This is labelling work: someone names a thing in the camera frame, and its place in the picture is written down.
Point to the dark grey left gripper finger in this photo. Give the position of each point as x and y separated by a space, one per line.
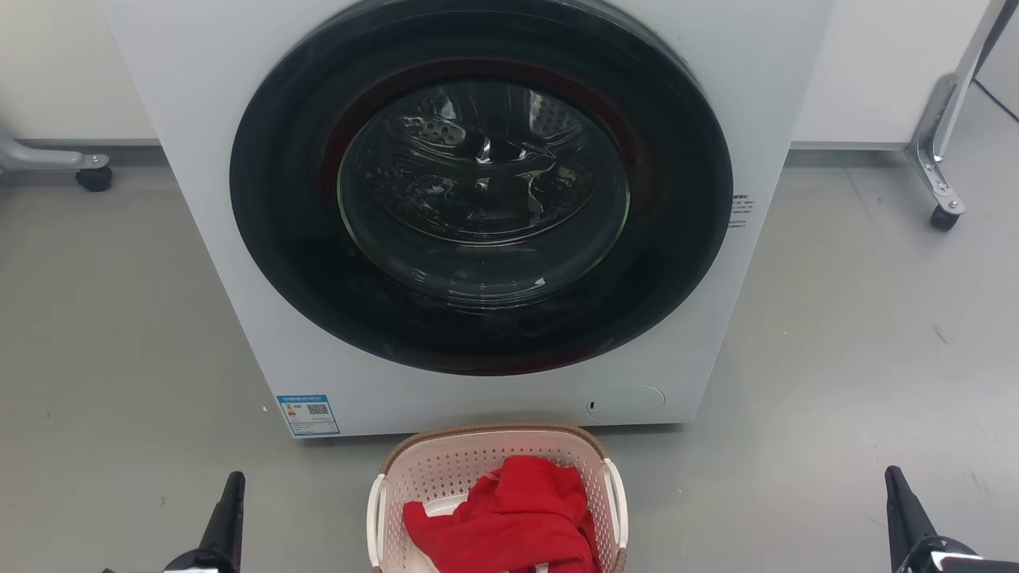
225 517

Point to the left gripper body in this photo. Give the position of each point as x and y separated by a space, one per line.
203 562

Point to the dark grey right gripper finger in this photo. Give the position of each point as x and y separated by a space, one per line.
906 509

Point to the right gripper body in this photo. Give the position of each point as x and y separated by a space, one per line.
947 557

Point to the white perforated laundry basket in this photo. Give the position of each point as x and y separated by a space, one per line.
446 469

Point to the blue energy label sticker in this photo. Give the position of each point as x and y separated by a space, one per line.
308 415

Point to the white garment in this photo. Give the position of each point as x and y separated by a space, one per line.
442 506

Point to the black round washer door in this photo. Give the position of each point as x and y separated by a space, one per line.
286 239

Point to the red garment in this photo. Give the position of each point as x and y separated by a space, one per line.
517 517

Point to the black caster wheel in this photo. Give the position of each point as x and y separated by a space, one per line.
95 179
944 219

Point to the round white filter cover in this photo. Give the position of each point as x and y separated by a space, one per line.
629 402

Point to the small printed text sticker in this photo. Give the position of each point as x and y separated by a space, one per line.
741 210

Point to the grey metal stand leg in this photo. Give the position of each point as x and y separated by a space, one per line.
48 157
943 135

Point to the white front-load washing machine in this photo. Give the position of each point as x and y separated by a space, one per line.
199 119

